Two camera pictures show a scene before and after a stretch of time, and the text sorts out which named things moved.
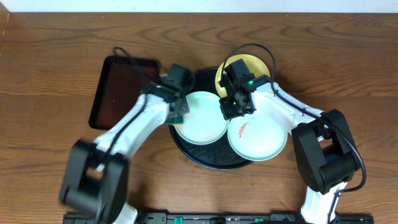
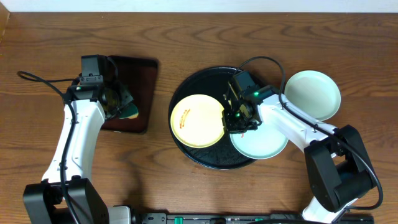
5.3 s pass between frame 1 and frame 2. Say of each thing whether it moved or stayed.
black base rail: stayed
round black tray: stayed
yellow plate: moved
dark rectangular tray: stayed
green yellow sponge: moved
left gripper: moved
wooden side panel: stayed
